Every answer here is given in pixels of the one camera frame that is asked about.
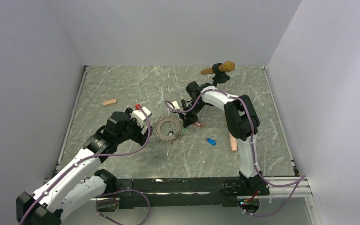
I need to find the red key tag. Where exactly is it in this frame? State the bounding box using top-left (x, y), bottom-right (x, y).
top-left (193, 121), bottom-right (202, 127)

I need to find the tan wooden block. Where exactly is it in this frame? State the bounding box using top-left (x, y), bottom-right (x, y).
top-left (102, 98), bottom-right (117, 107)

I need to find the blue key tag with key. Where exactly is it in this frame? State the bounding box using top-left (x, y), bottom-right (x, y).
top-left (207, 138), bottom-right (217, 146)

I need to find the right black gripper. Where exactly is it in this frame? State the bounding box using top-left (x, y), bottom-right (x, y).
top-left (178, 101), bottom-right (207, 128)

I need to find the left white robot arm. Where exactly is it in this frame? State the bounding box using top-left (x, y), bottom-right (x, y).
top-left (16, 105), bottom-right (152, 225)

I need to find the pink wooden cylinder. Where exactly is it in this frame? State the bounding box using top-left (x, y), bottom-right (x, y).
top-left (229, 133), bottom-right (238, 152)

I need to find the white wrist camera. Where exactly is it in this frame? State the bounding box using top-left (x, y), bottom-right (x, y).
top-left (171, 101), bottom-right (180, 111)
top-left (131, 106), bottom-right (152, 127)

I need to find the black base frame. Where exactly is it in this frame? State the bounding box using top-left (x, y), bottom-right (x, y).
top-left (100, 177), bottom-right (270, 209)

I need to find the black microphone stand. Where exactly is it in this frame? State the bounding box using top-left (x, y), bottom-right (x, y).
top-left (212, 71), bottom-right (230, 87)

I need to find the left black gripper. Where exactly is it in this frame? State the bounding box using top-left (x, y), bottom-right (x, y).
top-left (116, 108), bottom-right (153, 146)

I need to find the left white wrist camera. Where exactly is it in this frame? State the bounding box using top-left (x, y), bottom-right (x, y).
top-left (131, 106), bottom-right (152, 127)

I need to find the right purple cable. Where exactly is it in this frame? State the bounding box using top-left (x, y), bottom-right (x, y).
top-left (165, 89), bottom-right (307, 218)

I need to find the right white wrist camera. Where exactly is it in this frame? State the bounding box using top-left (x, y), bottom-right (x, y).
top-left (171, 101), bottom-right (180, 111)

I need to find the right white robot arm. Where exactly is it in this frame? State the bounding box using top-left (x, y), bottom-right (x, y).
top-left (179, 82), bottom-right (269, 195)

